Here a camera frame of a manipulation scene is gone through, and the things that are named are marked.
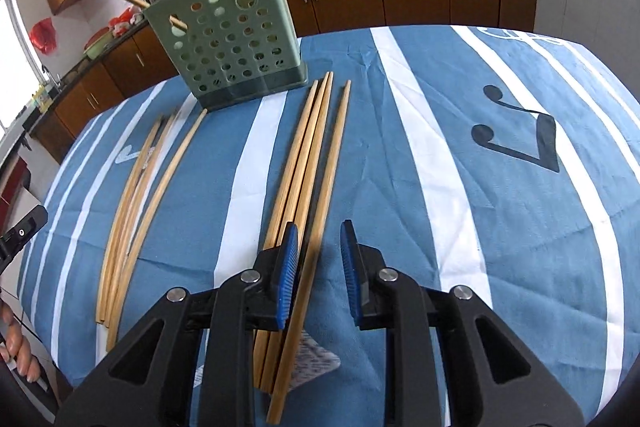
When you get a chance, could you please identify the left hand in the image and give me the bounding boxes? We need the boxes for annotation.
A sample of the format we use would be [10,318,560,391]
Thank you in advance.
[1,301,41,383]

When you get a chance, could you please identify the yellow dish soap bottle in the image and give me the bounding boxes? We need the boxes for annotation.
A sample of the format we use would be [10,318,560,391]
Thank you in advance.
[32,84,53,114]

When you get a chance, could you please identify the left window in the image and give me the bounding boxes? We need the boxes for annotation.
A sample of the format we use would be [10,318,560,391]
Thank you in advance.
[0,0,44,133]

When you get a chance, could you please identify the green basin red lid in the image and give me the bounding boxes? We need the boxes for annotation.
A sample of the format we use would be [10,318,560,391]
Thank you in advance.
[84,26,114,61]

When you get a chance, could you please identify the blue striped tablecloth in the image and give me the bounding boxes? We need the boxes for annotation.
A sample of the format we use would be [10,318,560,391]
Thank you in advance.
[17,26,639,426]

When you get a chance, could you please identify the red white plastic bag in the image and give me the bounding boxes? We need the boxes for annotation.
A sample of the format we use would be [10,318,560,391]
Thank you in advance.
[108,5,144,38]

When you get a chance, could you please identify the green perforated utensil holder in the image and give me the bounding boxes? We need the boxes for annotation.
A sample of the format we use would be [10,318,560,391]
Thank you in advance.
[148,0,308,110]

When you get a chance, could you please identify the wooden lower cabinets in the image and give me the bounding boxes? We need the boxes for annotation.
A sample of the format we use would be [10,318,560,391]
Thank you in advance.
[29,0,537,161]

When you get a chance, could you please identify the red plastic bag on wall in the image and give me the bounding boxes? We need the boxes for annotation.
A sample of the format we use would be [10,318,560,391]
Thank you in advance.
[28,17,58,55]

